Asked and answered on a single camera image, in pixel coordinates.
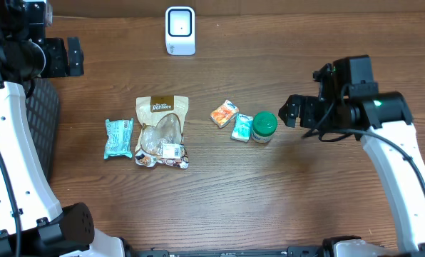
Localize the green lid jar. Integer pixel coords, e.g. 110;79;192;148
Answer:
251;111;277;143

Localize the teal tissue packet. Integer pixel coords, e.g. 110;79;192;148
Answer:
230;114;253;143

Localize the orange snack packet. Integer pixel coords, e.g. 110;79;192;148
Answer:
210;100;239;128

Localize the beige snack pouch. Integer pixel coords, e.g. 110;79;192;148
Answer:
135;95;189;169

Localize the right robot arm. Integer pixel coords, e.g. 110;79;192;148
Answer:
278;55;425;256

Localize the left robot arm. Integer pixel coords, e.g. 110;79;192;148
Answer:
0;1;132;257

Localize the white barcode scanner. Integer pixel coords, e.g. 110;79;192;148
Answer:
165;6;196;56

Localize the grey plastic mesh basket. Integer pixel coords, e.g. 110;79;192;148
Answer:
23;79;61;181

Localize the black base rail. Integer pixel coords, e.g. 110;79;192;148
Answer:
132;246;324;257

